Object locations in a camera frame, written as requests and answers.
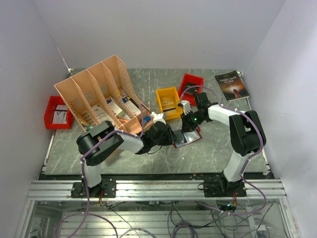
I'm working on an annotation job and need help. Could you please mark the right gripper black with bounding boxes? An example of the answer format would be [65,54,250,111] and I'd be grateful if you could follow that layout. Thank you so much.
[180,110,206,133]

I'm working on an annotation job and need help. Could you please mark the single black credit card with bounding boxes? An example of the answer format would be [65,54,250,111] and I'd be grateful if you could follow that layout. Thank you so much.
[173,129,187,146]

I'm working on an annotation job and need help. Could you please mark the red card holder wallet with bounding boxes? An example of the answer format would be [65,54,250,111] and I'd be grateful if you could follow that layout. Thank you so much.
[174,127,202,148]

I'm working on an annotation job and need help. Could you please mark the black credit card stack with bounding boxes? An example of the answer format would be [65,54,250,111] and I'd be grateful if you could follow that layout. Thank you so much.
[184,82,199,95]

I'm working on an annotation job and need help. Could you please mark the yellow plastic bin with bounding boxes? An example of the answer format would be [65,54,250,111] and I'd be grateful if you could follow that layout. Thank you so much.
[156,87,183,120]

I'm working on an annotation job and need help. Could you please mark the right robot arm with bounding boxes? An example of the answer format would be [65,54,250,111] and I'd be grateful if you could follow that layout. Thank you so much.
[178,92,266,197]

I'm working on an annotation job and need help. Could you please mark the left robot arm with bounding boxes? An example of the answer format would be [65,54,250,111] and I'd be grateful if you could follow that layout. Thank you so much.
[76,121,176,197]

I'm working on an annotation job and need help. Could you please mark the red bin with cards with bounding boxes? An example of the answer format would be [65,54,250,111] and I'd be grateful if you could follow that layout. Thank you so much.
[178,73,204,106]

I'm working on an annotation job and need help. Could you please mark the white cards in left bin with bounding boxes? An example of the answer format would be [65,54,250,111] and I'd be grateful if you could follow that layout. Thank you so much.
[52,105,68,124]

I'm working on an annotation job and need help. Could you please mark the blue capped tube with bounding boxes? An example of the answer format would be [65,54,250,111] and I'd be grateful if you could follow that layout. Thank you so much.
[142,116,151,125]

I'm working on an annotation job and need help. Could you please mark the dark paperback book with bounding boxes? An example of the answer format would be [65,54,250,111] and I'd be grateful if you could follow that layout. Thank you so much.
[215,70,250,101]

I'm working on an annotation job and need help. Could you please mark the pink file organizer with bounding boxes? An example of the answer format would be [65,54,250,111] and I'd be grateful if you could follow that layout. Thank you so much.
[54,55,154,134]

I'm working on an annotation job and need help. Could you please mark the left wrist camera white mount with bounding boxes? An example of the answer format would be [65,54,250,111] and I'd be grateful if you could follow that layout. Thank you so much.
[151,112,166,124]

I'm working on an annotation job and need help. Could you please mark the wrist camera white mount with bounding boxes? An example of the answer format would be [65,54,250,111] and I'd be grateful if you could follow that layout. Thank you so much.
[151,112,166,124]
[178,100,191,115]

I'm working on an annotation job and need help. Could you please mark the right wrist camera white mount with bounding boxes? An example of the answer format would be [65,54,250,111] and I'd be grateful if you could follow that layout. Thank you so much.
[178,100,191,115]

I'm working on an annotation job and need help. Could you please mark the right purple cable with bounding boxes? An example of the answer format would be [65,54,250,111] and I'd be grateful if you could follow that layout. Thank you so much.
[179,85,267,216]

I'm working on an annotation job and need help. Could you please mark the purple cable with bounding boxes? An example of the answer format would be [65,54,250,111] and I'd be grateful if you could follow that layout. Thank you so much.
[179,85,267,216]
[53,104,157,238]

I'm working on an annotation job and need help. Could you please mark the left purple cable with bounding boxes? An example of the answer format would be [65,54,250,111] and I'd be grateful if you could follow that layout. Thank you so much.
[53,104,157,238]

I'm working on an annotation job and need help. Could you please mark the aluminium mounting rail frame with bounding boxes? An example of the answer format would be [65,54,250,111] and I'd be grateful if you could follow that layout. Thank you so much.
[15,176,299,238]

